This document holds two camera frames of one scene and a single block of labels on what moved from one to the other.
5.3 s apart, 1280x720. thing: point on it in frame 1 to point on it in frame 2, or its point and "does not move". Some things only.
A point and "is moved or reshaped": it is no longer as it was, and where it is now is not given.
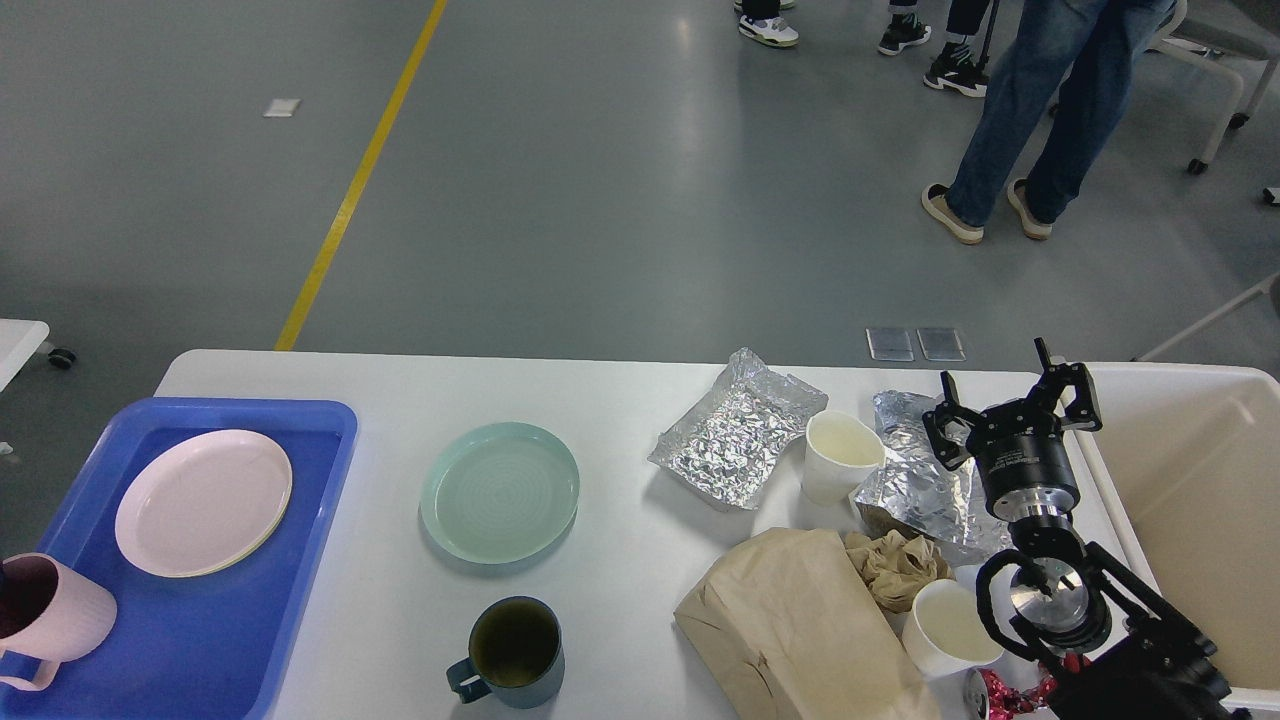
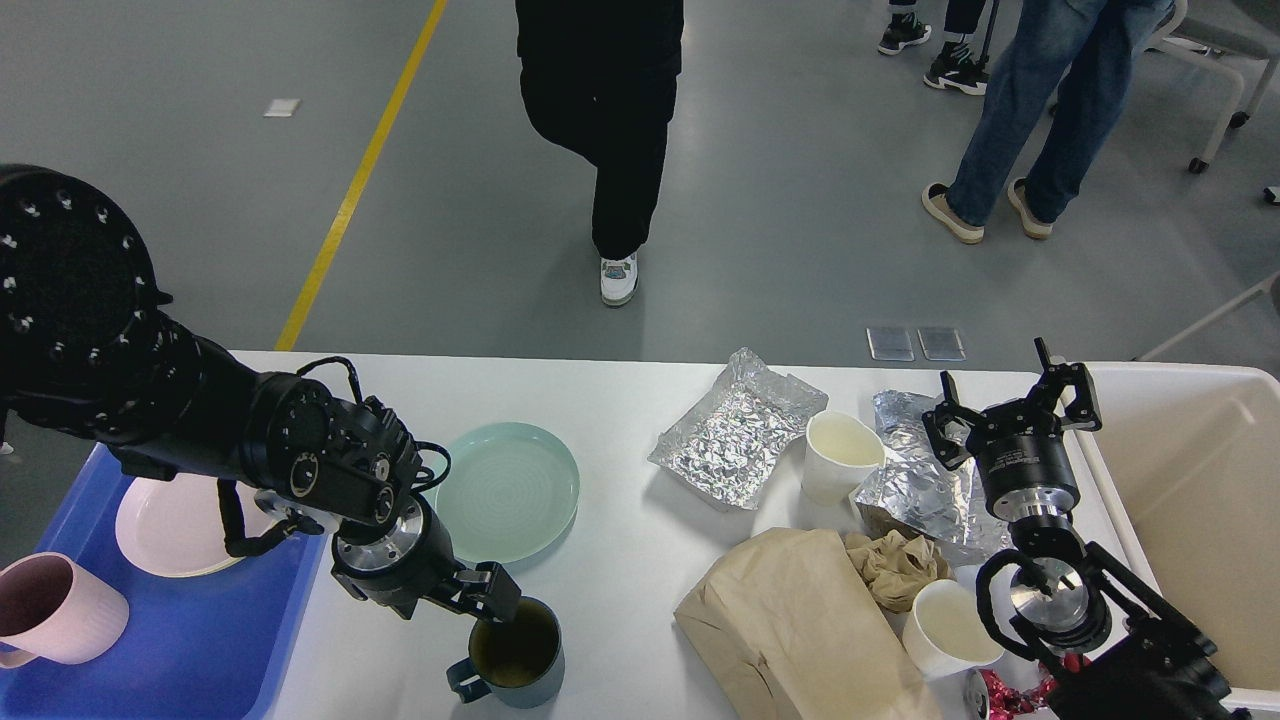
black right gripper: (1019, 449) does not move
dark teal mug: (516, 653) does not move
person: (762, 20) to (600, 77)
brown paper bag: (790, 627) does not move
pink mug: (51, 615) is moved or reshaped
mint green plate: (498, 494) does not move
